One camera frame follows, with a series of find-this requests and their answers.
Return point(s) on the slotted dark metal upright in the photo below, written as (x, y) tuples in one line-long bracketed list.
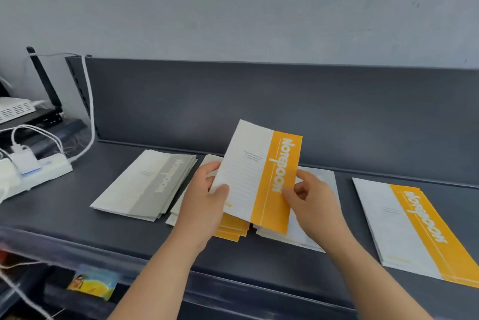
[(76, 80)]

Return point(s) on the white power strip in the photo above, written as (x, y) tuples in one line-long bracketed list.
[(56, 168)]

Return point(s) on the black router antenna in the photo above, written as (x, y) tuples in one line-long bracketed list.
[(45, 80)]

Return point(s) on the person's right hand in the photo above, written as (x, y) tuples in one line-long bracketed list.
[(322, 215)]

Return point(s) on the person's left forearm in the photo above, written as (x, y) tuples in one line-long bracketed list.
[(161, 286)]

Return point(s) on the person's right forearm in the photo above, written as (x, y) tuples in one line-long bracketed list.
[(378, 286)]

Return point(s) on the black router body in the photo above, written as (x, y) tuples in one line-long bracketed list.
[(45, 117)]

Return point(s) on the clear plastic price rail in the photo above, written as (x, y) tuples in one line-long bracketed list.
[(243, 290)]

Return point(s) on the white power adapter block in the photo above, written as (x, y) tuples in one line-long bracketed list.
[(9, 175)]

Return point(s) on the small orange notebook stack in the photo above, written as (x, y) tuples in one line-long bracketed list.
[(404, 226), (232, 228), (254, 166)]

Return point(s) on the white charger plug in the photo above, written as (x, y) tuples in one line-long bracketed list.
[(26, 160)]

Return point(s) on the small grey notebook stack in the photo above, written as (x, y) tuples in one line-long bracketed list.
[(284, 241), (142, 185)]

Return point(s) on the person's left hand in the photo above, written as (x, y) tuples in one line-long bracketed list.
[(198, 211)]

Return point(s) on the dark grey back panel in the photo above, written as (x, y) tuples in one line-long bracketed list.
[(299, 114)]

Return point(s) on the yellow blue snack packet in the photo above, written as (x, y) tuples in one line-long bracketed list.
[(93, 284)]

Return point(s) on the orange white packet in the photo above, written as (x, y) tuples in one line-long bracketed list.
[(3, 257)]

